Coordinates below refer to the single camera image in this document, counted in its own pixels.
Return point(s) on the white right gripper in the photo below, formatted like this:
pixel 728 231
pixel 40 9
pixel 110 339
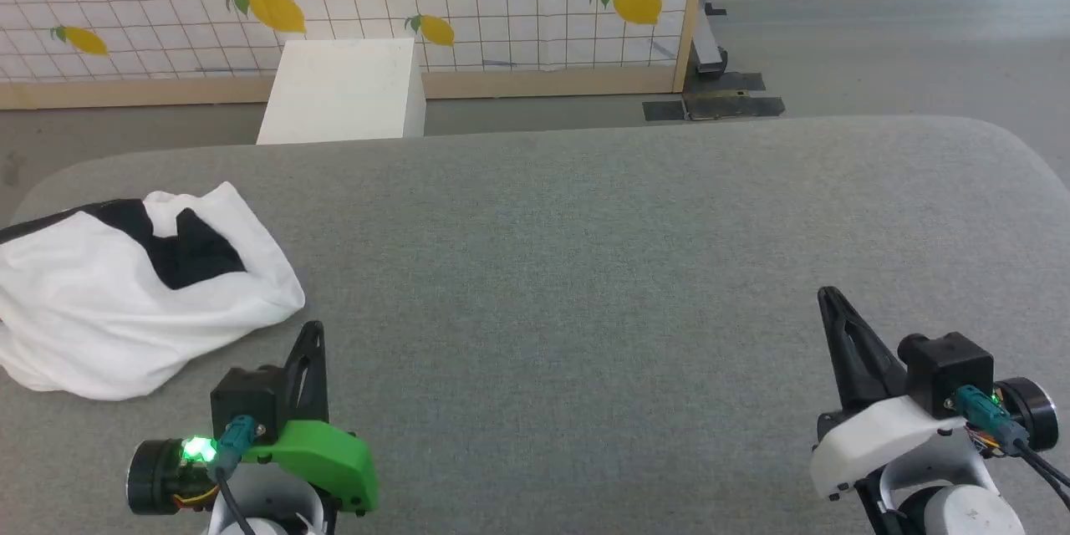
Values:
pixel 878 435

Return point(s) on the grey metal stand post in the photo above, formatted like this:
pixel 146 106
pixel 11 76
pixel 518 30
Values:
pixel 706 46

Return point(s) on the short black floor tape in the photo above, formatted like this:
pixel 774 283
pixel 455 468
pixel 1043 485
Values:
pixel 727 82

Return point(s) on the long black floor tape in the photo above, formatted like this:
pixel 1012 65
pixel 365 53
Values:
pixel 719 109

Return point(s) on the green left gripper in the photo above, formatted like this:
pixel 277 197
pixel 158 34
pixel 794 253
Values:
pixel 326 456

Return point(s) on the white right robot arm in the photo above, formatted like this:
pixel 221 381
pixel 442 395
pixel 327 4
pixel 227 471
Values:
pixel 953 514

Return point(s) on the white rectangular box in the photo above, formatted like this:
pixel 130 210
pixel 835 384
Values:
pixel 343 92

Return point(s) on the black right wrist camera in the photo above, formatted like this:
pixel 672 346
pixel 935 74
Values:
pixel 949 368

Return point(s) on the white and black shirt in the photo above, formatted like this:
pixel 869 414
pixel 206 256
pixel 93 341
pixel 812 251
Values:
pixel 100 318

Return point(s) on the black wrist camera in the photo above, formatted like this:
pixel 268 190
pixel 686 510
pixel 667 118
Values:
pixel 247 393
pixel 949 368

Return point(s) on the grey fabric sofa cushion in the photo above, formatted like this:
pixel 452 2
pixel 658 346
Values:
pixel 585 284

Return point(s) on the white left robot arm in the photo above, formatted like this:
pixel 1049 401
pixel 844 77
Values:
pixel 267 506

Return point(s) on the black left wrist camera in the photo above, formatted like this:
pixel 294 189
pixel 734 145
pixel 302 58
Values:
pixel 247 393

